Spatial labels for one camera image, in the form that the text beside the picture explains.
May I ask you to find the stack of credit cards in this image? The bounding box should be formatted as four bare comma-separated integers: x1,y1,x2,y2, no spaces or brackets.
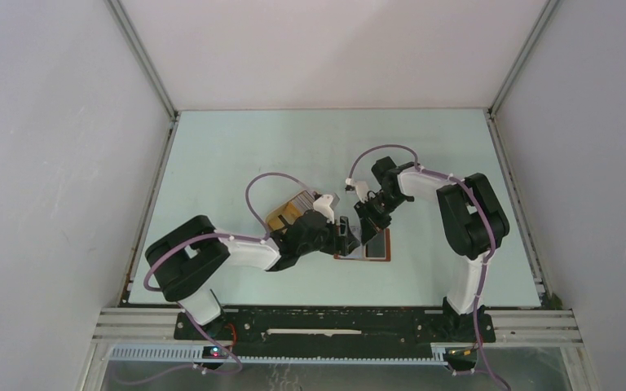
289,191,315,214

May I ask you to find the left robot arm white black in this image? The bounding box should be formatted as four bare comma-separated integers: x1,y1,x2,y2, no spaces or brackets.
143,210,361,340

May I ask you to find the beige oval card tray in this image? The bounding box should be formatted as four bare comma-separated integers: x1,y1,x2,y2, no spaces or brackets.
265,190,319,231

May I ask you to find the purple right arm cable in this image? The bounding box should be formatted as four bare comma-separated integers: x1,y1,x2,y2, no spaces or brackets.
347,143,511,391

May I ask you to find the aluminium frame rail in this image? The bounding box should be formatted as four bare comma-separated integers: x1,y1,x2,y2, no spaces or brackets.
92,307,584,349

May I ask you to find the white toothed cable duct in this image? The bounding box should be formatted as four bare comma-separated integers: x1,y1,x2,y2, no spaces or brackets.
108,344,447,366

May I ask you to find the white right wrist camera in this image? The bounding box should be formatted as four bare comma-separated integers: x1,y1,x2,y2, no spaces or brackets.
345,178,371,203

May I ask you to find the brown leather card holder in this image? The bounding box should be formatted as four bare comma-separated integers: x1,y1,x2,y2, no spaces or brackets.
333,229,391,262

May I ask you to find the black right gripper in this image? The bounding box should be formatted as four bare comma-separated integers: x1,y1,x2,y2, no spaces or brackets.
355,191,409,244

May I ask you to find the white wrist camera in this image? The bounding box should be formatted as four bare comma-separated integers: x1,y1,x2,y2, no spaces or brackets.
345,178,371,203
313,193,339,223

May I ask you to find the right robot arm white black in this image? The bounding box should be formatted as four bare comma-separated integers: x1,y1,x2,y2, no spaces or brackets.
346,156,509,340

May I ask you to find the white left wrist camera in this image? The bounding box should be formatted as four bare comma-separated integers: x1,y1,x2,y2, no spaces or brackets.
313,193,339,223

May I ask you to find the black credit card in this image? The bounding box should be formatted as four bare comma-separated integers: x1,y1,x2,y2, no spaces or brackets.
364,241,387,260

